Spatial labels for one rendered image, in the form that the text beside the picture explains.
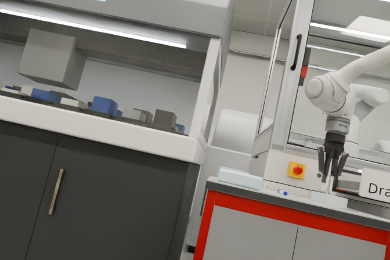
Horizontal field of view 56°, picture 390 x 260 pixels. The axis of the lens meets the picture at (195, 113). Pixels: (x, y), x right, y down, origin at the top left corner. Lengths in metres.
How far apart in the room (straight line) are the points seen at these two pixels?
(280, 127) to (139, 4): 0.88
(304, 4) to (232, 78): 3.30
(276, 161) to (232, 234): 0.68
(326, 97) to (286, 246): 0.53
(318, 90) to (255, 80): 3.87
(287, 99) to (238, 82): 3.37
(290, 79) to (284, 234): 0.89
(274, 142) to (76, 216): 0.98
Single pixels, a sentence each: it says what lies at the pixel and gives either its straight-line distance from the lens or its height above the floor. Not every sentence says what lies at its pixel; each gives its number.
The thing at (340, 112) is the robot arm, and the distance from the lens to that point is 1.51.
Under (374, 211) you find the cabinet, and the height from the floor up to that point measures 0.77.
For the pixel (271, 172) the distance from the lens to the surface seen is 1.81.
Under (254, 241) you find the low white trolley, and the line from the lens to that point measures 1.23.
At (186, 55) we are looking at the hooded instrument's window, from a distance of 1.63.
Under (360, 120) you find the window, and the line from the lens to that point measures 1.95.
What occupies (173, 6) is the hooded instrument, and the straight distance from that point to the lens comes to 1.71.
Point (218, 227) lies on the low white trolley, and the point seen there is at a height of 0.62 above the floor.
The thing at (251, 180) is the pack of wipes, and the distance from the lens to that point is 1.23.
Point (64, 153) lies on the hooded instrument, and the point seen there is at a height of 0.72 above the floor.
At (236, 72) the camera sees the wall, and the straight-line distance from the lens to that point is 5.23.
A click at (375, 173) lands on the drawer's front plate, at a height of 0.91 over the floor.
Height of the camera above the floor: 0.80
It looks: 8 degrees up
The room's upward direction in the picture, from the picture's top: 13 degrees clockwise
